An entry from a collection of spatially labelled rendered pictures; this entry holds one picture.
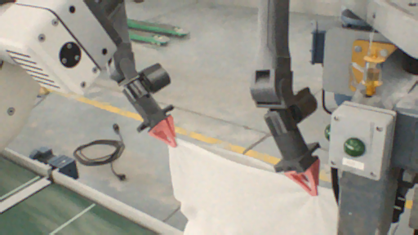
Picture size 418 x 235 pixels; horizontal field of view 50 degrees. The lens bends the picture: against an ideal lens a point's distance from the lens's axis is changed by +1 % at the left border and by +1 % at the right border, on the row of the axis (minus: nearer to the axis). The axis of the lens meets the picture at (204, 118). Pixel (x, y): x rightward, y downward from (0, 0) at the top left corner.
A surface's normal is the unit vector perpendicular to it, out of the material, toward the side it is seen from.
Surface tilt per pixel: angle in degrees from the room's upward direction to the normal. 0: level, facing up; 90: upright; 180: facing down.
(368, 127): 90
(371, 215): 90
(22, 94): 90
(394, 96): 29
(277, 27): 73
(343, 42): 90
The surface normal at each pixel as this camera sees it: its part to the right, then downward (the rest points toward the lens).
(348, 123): -0.60, 0.40
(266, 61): -0.76, 0.00
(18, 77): 0.80, 0.23
